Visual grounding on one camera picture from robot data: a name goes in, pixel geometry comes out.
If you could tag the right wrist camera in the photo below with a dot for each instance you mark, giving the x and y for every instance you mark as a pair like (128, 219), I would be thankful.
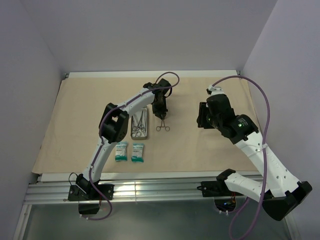
(214, 90)

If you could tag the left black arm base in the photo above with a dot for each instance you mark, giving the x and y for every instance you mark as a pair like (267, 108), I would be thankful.
(89, 204)

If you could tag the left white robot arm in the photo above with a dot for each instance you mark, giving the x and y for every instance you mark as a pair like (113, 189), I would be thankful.
(113, 128)

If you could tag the beige cloth wrap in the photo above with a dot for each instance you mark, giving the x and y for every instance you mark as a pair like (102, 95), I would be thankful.
(72, 134)

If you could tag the metal instrument tray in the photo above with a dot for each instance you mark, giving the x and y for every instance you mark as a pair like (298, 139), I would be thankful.
(140, 123)

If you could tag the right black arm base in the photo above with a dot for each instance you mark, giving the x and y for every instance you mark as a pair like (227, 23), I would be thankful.
(216, 189)

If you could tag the aluminium mounting rail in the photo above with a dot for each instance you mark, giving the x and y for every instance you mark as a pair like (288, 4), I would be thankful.
(144, 190)

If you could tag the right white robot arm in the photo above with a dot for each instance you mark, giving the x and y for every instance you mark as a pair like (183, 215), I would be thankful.
(282, 191)

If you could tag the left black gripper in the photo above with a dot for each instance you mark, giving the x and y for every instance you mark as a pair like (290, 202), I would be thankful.
(162, 111)

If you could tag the teal sterile packet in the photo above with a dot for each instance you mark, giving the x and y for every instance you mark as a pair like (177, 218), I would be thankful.
(137, 153)
(121, 151)

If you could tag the steel hemostat forceps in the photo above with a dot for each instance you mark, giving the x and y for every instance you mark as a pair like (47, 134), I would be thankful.
(162, 124)

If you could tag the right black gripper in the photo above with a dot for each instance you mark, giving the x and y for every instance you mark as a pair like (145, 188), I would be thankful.
(201, 120)

